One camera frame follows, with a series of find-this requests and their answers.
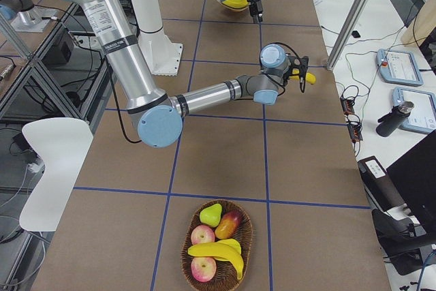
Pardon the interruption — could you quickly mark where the dark grey bottle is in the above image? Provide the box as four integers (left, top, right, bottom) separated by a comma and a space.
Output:
375, 101, 415, 137

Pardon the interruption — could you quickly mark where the woven brown fruit basket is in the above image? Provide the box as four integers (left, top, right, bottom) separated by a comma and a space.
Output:
181, 199, 253, 290

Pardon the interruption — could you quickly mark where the orange circuit board rear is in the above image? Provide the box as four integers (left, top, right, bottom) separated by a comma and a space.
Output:
340, 97, 355, 115

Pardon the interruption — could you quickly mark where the teach pendant rear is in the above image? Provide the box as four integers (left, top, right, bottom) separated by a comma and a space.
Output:
376, 49, 424, 87

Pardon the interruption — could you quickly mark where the teach pendant front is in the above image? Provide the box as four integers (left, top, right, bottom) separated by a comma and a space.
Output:
392, 87, 435, 134

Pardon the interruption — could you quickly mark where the black box white label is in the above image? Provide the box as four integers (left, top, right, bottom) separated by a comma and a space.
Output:
358, 156, 405, 211

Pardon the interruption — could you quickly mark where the black monitor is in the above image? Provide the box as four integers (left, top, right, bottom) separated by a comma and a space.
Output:
388, 132, 435, 231

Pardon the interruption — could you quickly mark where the teach pendant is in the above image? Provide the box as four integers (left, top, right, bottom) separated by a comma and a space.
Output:
376, 49, 424, 87
392, 87, 435, 134

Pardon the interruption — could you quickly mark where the red yellow mango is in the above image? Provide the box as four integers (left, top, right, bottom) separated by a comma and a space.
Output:
215, 210, 242, 240

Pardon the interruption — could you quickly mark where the orange circuit board front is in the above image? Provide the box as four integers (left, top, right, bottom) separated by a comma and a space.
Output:
347, 121, 363, 143

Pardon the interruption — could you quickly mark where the pink apple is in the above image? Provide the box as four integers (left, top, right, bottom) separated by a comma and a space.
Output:
191, 257, 217, 282
190, 225, 215, 245

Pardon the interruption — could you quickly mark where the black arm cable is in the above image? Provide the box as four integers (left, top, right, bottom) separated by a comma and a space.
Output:
108, 65, 144, 144

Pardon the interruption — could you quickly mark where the pink apple rear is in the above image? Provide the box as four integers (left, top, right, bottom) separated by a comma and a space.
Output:
190, 225, 215, 245

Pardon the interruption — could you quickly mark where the yellow banana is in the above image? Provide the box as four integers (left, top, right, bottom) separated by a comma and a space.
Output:
221, 0, 249, 10
187, 242, 245, 280
290, 69, 316, 85

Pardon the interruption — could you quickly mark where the orange circuit board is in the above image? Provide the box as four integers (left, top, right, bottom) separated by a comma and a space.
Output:
340, 97, 355, 115
347, 121, 363, 143

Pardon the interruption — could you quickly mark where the green pear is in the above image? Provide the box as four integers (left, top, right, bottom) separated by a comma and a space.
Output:
199, 203, 222, 228

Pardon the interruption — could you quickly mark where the white camera stand column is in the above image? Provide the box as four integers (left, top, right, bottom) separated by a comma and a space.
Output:
131, 0, 183, 76

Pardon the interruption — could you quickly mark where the pink apple front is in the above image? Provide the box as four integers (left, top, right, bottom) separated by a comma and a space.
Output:
191, 257, 217, 282

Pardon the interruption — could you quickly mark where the aluminium frame post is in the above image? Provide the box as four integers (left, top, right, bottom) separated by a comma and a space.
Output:
326, 0, 368, 71

